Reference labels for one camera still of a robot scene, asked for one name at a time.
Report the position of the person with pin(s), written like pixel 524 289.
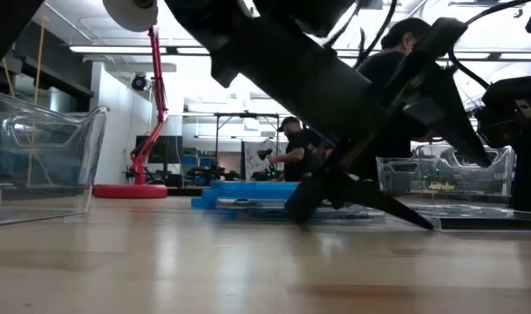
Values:
pixel 380 70
pixel 296 152

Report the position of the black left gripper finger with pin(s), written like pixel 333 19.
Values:
pixel 448 109
pixel 326 192

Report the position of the clear plastic bin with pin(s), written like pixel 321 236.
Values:
pixel 465 172
pixel 38 214

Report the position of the white patterned sheet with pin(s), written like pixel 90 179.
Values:
pixel 253 161

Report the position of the black workstation frame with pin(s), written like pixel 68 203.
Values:
pixel 247 115

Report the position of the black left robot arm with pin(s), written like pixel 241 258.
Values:
pixel 204 22

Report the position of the black monitor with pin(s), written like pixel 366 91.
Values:
pixel 171 148

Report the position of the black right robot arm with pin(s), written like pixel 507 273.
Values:
pixel 505 118

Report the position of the black ceiling spotlight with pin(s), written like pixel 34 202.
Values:
pixel 138 82

